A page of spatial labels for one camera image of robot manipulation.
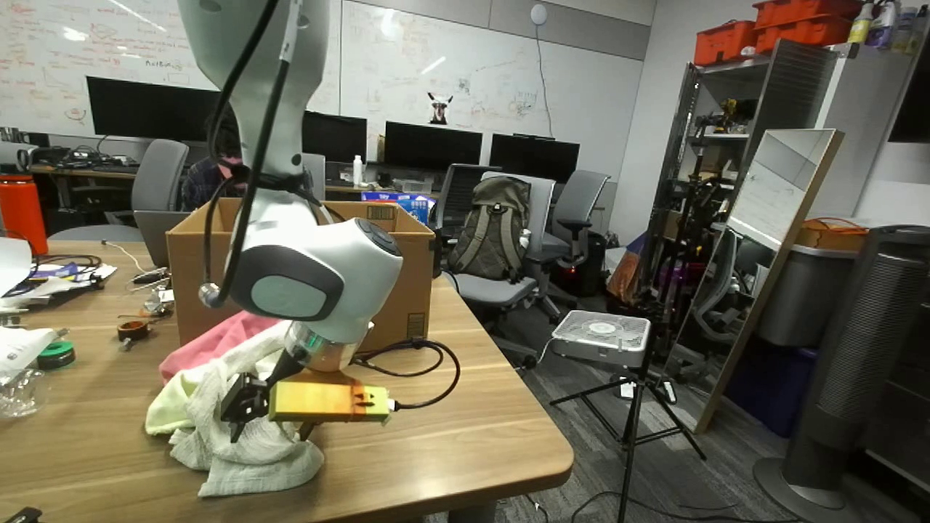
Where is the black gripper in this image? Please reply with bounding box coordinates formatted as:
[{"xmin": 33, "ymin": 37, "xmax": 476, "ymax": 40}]
[{"xmin": 218, "ymin": 348, "xmax": 306, "ymax": 429}]

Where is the white terry towel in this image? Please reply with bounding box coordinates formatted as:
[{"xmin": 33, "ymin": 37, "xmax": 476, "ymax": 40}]
[{"xmin": 168, "ymin": 318, "xmax": 330, "ymax": 502}]

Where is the brown cardboard box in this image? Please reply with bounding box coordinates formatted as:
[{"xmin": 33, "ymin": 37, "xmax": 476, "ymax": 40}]
[{"xmin": 163, "ymin": 197, "xmax": 439, "ymax": 358}]

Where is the blue product box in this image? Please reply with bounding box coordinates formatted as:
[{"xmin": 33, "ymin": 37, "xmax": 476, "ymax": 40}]
[{"xmin": 372, "ymin": 188, "xmax": 442, "ymax": 228}]

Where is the grey plastic box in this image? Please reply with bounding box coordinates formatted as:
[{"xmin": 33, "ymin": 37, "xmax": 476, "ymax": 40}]
[{"xmin": 549, "ymin": 309, "xmax": 654, "ymax": 371}]

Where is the pink cloth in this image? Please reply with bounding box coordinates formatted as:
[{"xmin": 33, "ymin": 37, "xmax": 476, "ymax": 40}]
[{"xmin": 157, "ymin": 309, "xmax": 285, "ymax": 383}]

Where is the pale green cloth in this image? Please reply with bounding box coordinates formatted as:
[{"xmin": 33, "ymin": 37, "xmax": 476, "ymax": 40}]
[{"xmin": 142, "ymin": 371, "xmax": 231, "ymax": 443}]

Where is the small clear packet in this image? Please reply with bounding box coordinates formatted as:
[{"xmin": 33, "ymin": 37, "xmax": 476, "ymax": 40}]
[{"xmin": 142, "ymin": 284, "xmax": 181, "ymax": 320}]

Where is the brown tape roll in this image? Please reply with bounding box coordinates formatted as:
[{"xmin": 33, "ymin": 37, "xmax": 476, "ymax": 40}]
[{"xmin": 115, "ymin": 315, "xmax": 157, "ymax": 348}]

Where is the green tape roll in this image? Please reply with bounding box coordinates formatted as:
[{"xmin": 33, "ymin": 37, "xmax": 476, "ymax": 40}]
[{"xmin": 35, "ymin": 332, "xmax": 80, "ymax": 371}]

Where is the grey chair back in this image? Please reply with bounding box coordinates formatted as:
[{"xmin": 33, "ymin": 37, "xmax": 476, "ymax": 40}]
[{"xmin": 46, "ymin": 223, "xmax": 147, "ymax": 243}]

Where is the clear plastic bag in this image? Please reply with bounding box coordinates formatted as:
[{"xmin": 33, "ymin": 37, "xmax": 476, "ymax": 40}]
[{"xmin": 0, "ymin": 360, "xmax": 43, "ymax": 422}]

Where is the grey office chair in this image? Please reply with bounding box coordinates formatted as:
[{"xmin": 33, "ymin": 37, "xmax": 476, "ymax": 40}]
[
  {"xmin": 439, "ymin": 168, "xmax": 561, "ymax": 336},
  {"xmin": 129, "ymin": 140, "xmax": 195, "ymax": 264},
  {"xmin": 548, "ymin": 168, "xmax": 617, "ymax": 293}
]

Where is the white paper sheet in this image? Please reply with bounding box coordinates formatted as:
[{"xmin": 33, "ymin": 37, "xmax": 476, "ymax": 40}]
[
  {"xmin": 0, "ymin": 322, "xmax": 62, "ymax": 386},
  {"xmin": 0, "ymin": 236, "xmax": 39, "ymax": 299}
]

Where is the grey framed monitor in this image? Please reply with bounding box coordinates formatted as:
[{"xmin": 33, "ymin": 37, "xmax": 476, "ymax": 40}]
[{"xmin": 436, "ymin": 159, "xmax": 488, "ymax": 243}]

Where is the orange bottle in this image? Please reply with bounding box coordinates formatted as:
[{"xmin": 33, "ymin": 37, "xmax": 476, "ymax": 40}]
[{"xmin": 0, "ymin": 172, "xmax": 51, "ymax": 262}]

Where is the olive grey backpack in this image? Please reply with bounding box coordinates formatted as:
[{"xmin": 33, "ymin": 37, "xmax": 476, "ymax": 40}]
[{"xmin": 456, "ymin": 175, "xmax": 537, "ymax": 284}]

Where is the llama figure picture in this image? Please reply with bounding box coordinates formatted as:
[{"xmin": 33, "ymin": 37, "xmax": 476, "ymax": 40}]
[{"xmin": 426, "ymin": 91, "xmax": 459, "ymax": 129}]

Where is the black tripod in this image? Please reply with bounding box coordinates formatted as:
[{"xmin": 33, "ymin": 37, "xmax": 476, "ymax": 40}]
[{"xmin": 548, "ymin": 364, "xmax": 712, "ymax": 523}]

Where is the metal storage shelf rack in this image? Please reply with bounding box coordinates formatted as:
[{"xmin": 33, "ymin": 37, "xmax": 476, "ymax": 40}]
[{"xmin": 648, "ymin": 56, "xmax": 780, "ymax": 336}]

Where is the blue bin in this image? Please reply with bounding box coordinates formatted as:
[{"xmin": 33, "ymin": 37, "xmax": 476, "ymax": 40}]
[{"xmin": 725, "ymin": 336, "xmax": 824, "ymax": 443}]

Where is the grey trash can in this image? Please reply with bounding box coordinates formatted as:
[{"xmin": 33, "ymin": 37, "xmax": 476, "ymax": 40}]
[{"xmin": 755, "ymin": 241, "xmax": 875, "ymax": 351}]

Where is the wood framed whiteboard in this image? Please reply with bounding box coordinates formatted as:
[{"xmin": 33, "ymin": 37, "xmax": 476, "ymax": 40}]
[{"xmin": 694, "ymin": 124, "xmax": 847, "ymax": 437}]

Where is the orange storage bin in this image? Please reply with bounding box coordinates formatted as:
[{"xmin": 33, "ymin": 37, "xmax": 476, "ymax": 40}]
[
  {"xmin": 753, "ymin": 21, "xmax": 859, "ymax": 56},
  {"xmin": 753, "ymin": 0, "xmax": 867, "ymax": 28},
  {"xmin": 692, "ymin": 17, "xmax": 763, "ymax": 69}
]

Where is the small orange case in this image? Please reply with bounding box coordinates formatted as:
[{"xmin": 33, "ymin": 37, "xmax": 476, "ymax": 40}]
[{"xmin": 795, "ymin": 216, "xmax": 873, "ymax": 255}]

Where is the tall dark cylinder tower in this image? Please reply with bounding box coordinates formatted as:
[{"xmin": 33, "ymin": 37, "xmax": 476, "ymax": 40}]
[{"xmin": 753, "ymin": 223, "xmax": 930, "ymax": 511}]

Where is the thin black camera cable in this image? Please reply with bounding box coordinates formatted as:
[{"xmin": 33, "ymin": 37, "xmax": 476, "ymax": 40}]
[{"xmin": 359, "ymin": 335, "xmax": 465, "ymax": 415}]

